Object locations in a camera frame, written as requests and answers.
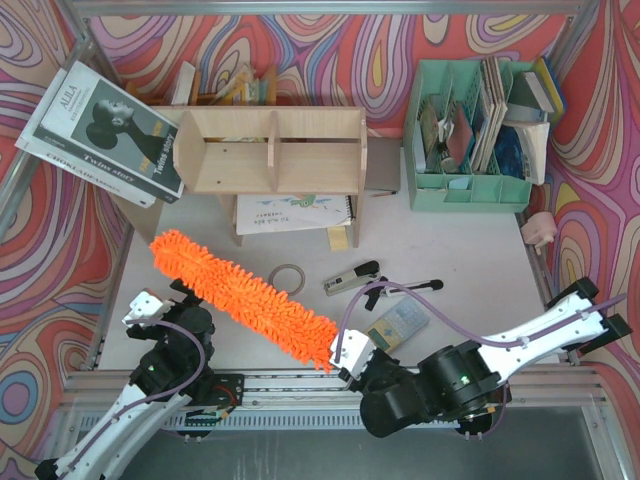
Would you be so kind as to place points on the stack of thin books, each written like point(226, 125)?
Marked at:
point(490, 111)

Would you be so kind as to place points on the grey black stapler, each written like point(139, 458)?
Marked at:
point(353, 278)

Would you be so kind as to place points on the books behind shelf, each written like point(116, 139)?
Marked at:
point(242, 88)

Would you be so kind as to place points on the wooden bookshelf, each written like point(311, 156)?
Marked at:
point(227, 151)

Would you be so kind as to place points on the green desk organizer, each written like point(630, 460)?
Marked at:
point(435, 183)

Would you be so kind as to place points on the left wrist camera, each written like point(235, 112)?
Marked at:
point(146, 308)

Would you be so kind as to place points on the white book under Twins story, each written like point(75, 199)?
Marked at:
point(27, 141)

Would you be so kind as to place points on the blue yellow book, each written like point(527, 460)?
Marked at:
point(541, 66)

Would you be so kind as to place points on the yellow sticky note pad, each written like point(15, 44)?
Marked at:
point(338, 238)

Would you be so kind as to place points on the gold grey calculator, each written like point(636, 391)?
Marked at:
point(398, 324)

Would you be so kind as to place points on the pink tape dispenser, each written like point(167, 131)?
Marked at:
point(539, 230)

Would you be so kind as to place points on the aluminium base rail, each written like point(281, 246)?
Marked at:
point(546, 385)

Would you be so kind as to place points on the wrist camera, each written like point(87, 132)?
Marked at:
point(354, 354)
point(146, 308)

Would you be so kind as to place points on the orange microfiber duster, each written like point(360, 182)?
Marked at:
point(247, 299)

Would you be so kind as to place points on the clear tape roll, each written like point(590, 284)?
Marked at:
point(289, 278)

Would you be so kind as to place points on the pencil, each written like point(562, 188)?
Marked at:
point(383, 194)

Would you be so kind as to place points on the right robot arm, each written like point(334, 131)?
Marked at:
point(458, 383)

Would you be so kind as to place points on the black handled tool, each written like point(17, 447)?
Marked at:
point(379, 290)

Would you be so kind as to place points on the spiral drawing notebook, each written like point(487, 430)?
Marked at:
point(256, 214)

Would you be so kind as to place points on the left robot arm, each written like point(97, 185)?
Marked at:
point(167, 378)

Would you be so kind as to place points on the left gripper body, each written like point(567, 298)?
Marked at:
point(181, 295)

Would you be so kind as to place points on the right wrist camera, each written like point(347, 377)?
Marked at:
point(354, 354)

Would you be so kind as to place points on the red notebook in organizer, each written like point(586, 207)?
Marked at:
point(460, 137)

